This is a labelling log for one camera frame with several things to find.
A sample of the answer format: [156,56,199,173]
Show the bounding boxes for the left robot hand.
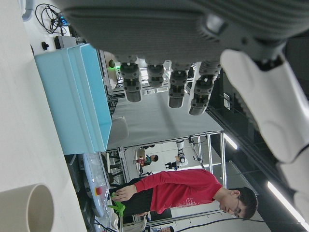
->
[54,0,309,223]

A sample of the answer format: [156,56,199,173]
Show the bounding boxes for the beige cup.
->
[0,183,55,232]

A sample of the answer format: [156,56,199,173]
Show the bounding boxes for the grey electronics box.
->
[54,35,78,50]

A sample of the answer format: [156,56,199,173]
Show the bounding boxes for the light blue plastic bin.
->
[33,43,113,155]

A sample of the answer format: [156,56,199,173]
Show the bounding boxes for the white chair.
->
[107,116,130,148]

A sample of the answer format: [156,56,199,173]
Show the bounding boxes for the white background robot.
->
[165,139,188,170]

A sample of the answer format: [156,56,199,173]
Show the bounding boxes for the seated person in green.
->
[144,154,159,167]

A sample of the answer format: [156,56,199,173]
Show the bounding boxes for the ceiling light strip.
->
[267,181,308,231]
[223,133,239,150]

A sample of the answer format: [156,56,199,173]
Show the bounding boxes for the teach pendant with red button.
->
[82,151,114,218]

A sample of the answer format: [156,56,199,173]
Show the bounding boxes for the person in red shirt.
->
[110,168,259,219]

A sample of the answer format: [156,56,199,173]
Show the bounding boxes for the green plastic object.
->
[108,200,126,216]

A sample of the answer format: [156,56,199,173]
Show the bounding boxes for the coiled black cable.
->
[35,4,67,35]

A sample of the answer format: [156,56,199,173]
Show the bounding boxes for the aluminium frame cell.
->
[118,131,227,189]

